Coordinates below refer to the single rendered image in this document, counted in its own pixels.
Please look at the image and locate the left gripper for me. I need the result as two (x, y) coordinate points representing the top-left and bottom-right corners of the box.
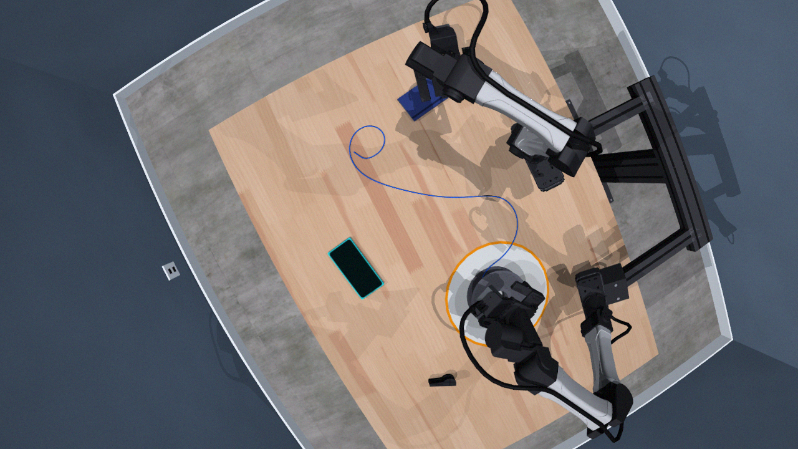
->
(478, 281), (545, 328)

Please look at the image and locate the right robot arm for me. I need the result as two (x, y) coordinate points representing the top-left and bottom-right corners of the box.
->
(405, 21), (596, 189)

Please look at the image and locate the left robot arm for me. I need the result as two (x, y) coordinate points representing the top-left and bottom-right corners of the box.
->
(471, 273), (633, 439)

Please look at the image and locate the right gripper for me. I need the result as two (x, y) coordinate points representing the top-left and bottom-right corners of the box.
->
(413, 47), (470, 102)

